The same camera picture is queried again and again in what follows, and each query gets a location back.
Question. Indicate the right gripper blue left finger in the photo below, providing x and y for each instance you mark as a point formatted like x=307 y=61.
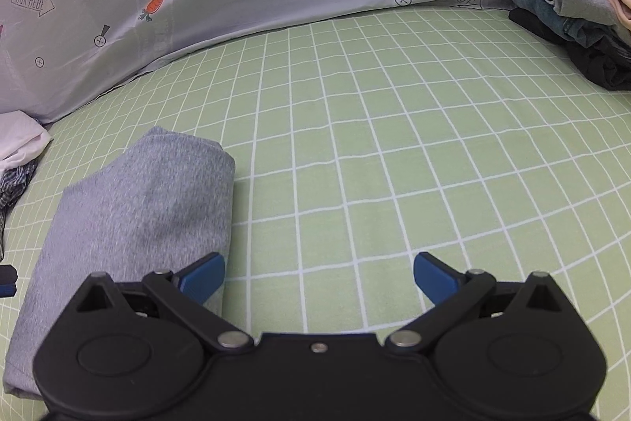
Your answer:
x=181 y=296

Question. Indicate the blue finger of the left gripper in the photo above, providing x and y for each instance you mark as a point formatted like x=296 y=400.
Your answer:
x=8 y=279

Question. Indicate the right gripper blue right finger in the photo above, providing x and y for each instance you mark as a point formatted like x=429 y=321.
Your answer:
x=456 y=297

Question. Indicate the grey sweatpants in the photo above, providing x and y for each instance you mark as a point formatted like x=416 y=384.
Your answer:
x=162 y=204

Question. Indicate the blue plaid shirt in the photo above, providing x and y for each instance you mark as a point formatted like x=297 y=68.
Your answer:
x=14 y=182

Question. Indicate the white denim jacket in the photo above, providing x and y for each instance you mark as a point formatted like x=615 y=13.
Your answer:
x=22 y=140

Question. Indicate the green checked bed sheet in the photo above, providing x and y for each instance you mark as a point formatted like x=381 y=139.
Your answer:
x=361 y=141

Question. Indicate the folded black garment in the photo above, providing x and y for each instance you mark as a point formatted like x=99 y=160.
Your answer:
x=599 y=67

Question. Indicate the folded blue jeans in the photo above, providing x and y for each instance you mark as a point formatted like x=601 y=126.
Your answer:
x=539 y=17

